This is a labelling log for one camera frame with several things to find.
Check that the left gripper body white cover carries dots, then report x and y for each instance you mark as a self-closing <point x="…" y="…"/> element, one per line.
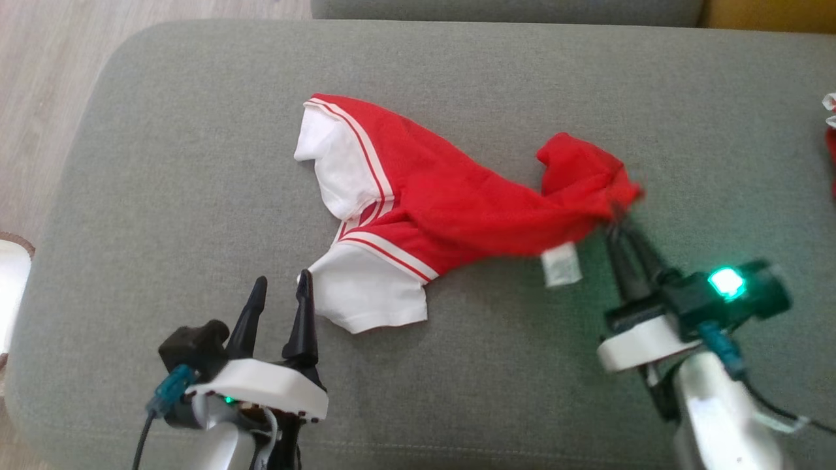
<point x="261" y="388"/>

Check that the grey sofa seat cushion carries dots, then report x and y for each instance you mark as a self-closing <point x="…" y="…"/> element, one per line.
<point x="490" y="391"/>

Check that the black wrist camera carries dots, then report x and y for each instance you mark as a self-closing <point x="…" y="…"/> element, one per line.
<point x="757" y="297"/>
<point x="192" y="346"/>

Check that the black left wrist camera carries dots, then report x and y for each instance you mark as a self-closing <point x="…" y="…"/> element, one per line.
<point x="192" y="346"/>

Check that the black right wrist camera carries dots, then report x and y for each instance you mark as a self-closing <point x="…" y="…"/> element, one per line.
<point x="757" y="297"/>

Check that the yellow cushion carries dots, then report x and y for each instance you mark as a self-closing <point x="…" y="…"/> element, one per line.
<point x="771" y="13"/>

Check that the teal right camera connector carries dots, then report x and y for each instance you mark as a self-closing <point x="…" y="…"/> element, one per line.
<point x="722" y="349"/>

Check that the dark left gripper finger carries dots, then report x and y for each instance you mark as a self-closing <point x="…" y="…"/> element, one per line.
<point x="302" y="326"/>
<point x="249" y="326"/>

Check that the teal camera connector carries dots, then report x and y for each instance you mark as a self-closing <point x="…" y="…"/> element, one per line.
<point x="722" y="349"/>
<point x="170" y="390"/>

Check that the teal left camera connector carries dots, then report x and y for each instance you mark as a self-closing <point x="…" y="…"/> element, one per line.
<point x="170" y="390"/>

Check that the red shorts with number print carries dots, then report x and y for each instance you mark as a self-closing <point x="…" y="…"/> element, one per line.
<point x="831" y="156"/>

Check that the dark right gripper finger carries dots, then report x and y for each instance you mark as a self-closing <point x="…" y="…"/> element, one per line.
<point x="650" y="267"/>
<point x="624" y="274"/>

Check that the red shirt with white sleeves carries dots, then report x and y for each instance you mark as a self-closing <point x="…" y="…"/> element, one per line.
<point x="457" y="202"/>

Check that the grey sofa back cushion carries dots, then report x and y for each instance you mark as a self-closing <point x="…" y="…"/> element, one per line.
<point x="509" y="10"/>

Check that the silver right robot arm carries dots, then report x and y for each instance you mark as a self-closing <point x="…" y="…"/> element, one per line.
<point x="718" y="424"/>

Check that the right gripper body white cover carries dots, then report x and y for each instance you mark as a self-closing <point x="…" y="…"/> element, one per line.
<point x="643" y="346"/>

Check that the white round object brown rim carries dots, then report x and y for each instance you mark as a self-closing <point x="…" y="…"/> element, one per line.
<point x="12" y="294"/>

